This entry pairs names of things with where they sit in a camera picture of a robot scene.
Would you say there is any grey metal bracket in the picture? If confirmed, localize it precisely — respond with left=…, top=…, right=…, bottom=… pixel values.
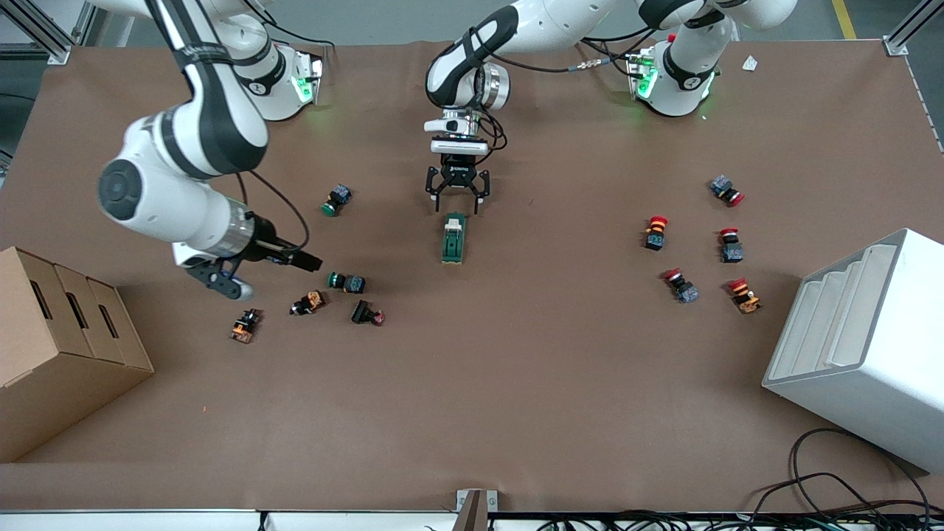
left=456, top=489, right=499, bottom=531

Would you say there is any black left base cable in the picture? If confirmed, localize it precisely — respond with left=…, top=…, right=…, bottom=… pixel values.
left=568, top=37, right=642, bottom=78

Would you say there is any brown cardboard box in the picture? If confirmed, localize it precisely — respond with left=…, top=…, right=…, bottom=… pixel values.
left=0, top=246, right=156, bottom=464

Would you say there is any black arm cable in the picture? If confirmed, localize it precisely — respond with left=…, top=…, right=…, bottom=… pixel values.
left=235, top=170, right=310, bottom=253
left=472, top=29, right=661, bottom=159

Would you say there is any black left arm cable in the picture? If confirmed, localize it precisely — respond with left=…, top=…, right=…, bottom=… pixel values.
left=472, top=29, right=661, bottom=159

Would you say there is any black cable bundle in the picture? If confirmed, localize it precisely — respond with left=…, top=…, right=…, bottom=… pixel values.
left=538, top=483, right=944, bottom=531

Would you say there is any black base cable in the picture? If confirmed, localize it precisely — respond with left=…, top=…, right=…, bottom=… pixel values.
left=243, top=0, right=336, bottom=49
left=568, top=37, right=642, bottom=78

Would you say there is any white slotted box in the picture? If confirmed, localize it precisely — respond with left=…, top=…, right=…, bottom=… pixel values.
left=762, top=228, right=944, bottom=475

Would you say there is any white table edge strip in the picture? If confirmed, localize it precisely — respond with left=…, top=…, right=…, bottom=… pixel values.
left=0, top=509, right=458, bottom=531

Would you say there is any brown table cover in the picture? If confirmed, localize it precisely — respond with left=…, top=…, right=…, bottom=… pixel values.
left=0, top=37, right=944, bottom=513

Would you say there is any black looped cable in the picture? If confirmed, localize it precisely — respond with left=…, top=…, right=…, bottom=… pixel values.
left=791, top=428, right=931, bottom=510

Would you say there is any black right base cable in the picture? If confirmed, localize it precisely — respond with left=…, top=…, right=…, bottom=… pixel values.
left=243, top=0, right=336, bottom=49

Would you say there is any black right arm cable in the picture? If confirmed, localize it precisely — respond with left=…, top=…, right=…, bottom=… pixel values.
left=235, top=170, right=310, bottom=253

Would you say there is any aluminium frame profile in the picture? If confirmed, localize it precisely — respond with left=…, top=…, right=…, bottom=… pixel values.
left=883, top=0, right=944, bottom=57
left=0, top=0, right=100, bottom=66

